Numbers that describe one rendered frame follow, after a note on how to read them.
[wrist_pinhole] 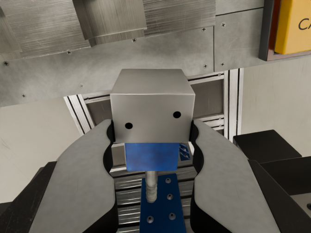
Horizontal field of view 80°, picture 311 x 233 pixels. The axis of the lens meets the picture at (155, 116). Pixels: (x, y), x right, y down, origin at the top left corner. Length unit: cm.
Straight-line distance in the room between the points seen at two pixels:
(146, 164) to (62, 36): 13
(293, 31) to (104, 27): 20
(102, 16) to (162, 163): 14
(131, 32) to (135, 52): 8
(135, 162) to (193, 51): 17
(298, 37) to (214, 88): 71
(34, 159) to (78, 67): 140
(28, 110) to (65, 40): 124
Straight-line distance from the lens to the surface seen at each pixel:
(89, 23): 20
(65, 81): 30
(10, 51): 24
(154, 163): 16
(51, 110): 134
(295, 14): 27
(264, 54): 29
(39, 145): 154
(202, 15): 17
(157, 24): 17
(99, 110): 99
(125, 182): 50
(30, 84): 32
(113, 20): 20
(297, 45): 28
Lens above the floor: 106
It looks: 61 degrees down
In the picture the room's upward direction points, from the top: 177 degrees clockwise
